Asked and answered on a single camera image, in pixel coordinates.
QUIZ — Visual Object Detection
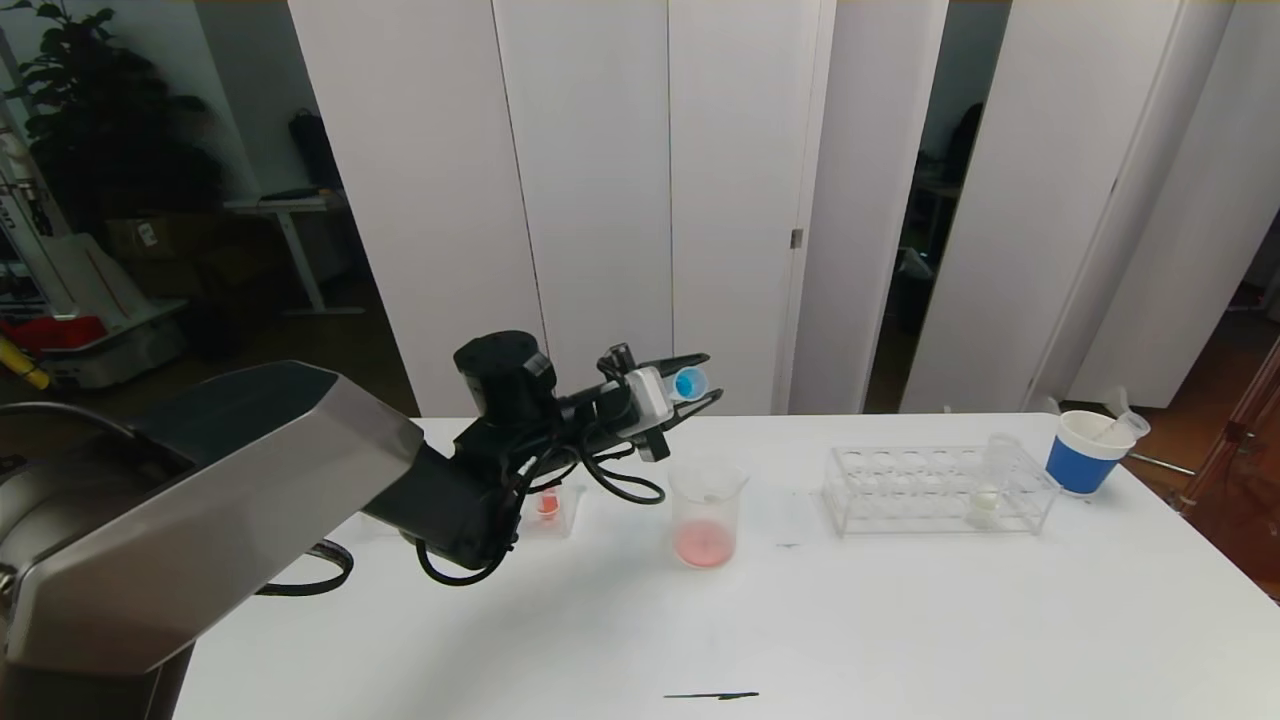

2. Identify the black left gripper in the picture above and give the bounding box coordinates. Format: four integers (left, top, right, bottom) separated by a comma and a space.
559, 342, 724, 462

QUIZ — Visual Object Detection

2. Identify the clear glass beaker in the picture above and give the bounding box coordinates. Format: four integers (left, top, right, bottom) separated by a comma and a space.
668, 456, 750, 571

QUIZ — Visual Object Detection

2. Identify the clear acrylic test tube rack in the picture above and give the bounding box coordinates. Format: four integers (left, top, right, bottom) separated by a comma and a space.
822, 443, 1059, 538
350, 480, 586, 541

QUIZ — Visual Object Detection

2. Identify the test tube with yellow pigment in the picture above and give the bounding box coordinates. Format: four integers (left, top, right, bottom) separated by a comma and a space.
965, 433, 1019, 529

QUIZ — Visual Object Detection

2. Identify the white three-panel folding screen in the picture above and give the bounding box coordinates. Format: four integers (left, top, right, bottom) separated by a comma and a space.
290, 0, 836, 419

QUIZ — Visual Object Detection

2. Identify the white partition panel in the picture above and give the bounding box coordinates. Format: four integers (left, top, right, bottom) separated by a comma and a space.
788, 0, 949, 417
1060, 0, 1280, 413
898, 0, 1186, 416

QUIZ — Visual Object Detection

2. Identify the white paper cup blue sleeve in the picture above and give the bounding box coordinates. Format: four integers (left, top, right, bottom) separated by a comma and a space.
1044, 411, 1138, 498

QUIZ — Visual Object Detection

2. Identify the white standing desk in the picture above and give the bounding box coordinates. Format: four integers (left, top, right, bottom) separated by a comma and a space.
222, 192, 366, 319

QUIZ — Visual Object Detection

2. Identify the black backpack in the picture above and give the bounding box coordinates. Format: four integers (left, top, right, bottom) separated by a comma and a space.
288, 110, 346, 193

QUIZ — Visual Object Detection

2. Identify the white partition foot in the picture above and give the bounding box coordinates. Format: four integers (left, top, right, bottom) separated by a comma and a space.
1040, 388, 1131, 421

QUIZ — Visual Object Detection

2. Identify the cardboard box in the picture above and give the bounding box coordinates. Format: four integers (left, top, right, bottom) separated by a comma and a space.
105, 211, 201, 261

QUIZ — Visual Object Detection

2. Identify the white equipment base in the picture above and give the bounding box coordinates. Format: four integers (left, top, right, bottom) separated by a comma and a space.
40, 296, 191, 389

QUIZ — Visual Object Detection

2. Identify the brown wooden stand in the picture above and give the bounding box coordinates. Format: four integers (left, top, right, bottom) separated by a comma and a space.
1175, 335, 1280, 601

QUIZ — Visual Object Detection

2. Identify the white leaning board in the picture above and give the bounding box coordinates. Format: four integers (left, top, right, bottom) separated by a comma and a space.
40, 230, 136, 324

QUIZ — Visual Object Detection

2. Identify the dark green potted plant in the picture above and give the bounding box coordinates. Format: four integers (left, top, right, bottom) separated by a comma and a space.
0, 0, 226, 236

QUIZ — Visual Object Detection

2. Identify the yellow tool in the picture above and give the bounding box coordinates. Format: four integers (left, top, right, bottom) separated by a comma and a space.
0, 333, 51, 391

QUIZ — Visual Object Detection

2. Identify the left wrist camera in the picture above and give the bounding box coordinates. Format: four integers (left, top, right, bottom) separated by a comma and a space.
625, 366, 674, 441

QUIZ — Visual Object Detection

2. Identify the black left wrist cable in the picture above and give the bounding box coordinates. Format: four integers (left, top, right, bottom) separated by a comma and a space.
415, 440, 667, 587

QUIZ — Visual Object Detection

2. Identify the dark left arm strap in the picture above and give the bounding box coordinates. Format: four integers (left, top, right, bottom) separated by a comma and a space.
255, 540, 354, 598

